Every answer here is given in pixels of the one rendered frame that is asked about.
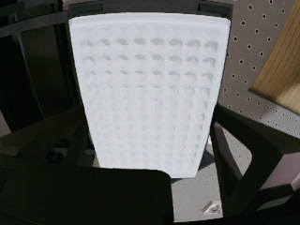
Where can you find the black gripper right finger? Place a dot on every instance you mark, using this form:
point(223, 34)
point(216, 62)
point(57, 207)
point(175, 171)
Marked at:
point(275, 159)

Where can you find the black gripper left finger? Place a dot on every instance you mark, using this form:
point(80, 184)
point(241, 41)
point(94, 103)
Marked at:
point(33, 142)

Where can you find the white multi-well plate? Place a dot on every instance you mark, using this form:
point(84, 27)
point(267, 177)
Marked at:
point(154, 120)

